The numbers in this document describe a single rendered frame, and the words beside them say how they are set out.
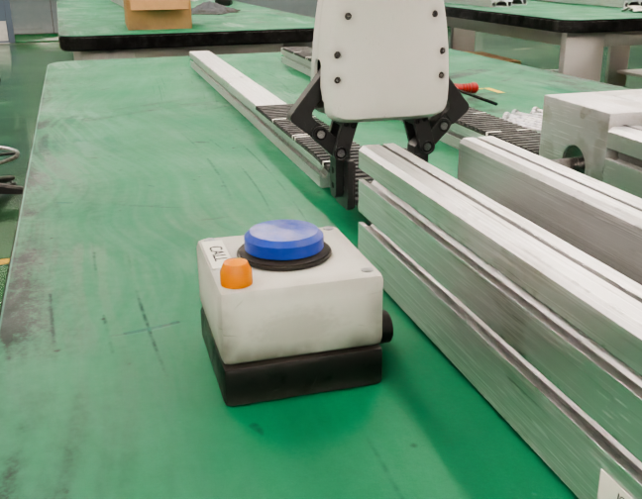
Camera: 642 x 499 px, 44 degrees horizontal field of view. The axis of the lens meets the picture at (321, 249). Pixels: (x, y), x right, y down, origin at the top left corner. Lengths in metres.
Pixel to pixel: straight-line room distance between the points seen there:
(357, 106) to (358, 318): 0.25
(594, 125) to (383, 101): 0.16
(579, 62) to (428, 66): 2.50
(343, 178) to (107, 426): 0.31
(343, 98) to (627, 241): 0.27
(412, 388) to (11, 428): 0.19
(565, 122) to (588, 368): 0.37
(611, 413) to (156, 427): 0.20
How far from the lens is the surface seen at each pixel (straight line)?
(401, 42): 0.60
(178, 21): 2.64
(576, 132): 0.65
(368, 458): 0.35
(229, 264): 0.36
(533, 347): 0.34
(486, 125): 0.87
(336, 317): 0.38
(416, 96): 0.61
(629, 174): 0.60
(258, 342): 0.37
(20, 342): 0.48
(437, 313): 0.43
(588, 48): 3.11
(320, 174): 0.74
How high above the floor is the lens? 0.98
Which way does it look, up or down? 20 degrees down
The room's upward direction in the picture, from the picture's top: 1 degrees counter-clockwise
